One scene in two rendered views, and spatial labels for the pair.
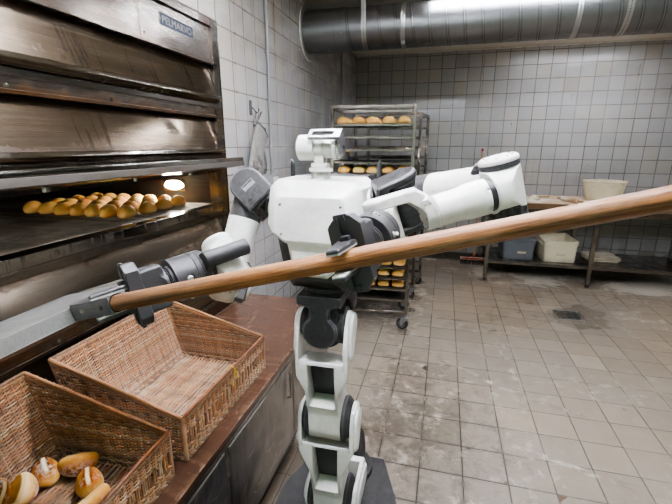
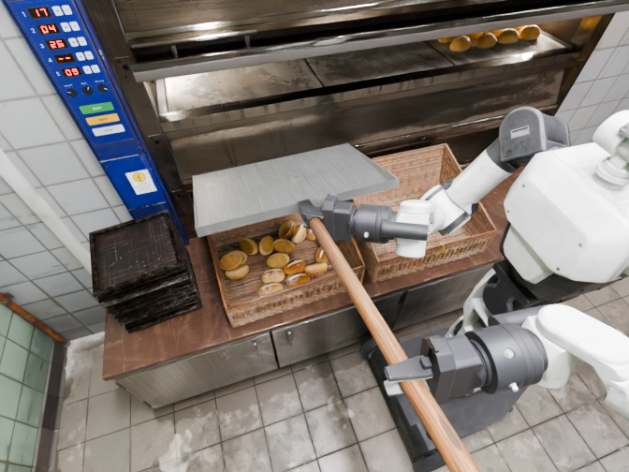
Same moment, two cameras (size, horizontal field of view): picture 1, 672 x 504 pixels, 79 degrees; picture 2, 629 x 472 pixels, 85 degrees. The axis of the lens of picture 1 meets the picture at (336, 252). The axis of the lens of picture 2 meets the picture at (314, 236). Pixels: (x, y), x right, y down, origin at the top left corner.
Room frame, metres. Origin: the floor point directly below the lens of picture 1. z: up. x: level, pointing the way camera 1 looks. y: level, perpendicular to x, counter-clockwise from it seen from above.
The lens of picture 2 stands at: (0.37, -0.07, 1.84)
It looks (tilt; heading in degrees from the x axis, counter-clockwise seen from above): 51 degrees down; 57
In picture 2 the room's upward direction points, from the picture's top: straight up
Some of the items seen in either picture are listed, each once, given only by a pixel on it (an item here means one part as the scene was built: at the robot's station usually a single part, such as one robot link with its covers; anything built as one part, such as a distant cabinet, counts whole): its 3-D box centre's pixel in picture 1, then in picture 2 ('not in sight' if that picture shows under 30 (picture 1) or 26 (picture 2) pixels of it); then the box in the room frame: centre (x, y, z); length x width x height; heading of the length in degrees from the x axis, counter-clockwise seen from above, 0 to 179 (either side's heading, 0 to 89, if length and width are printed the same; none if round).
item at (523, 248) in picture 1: (515, 244); not in sight; (4.67, -2.13, 0.35); 0.50 x 0.36 x 0.24; 165
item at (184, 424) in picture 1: (173, 363); (412, 209); (1.33, 0.60, 0.72); 0.56 x 0.49 x 0.28; 165
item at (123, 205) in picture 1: (110, 203); (463, 17); (2.04, 1.14, 1.21); 0.61 x 0.48 x 0.06; 75
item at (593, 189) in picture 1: (603, 190); not in sight; (4.53, -2.97, 1.01); 0.43 x 0.42 x 0.21; 75
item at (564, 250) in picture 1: (554, 246); not in sight; (4.56, -2.54, 0.35); 0.50 x 0.36 x 0.24; 167
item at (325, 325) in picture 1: (331, 305); (540, 282); (1.19, 0.02, 1.01); 0.28 x 0.13 x 0.18; 166
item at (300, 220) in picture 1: (328, 223); (591, 222); (1.16, 0.02, 1.27); 0.34 x 0.30 x 0.36; 72
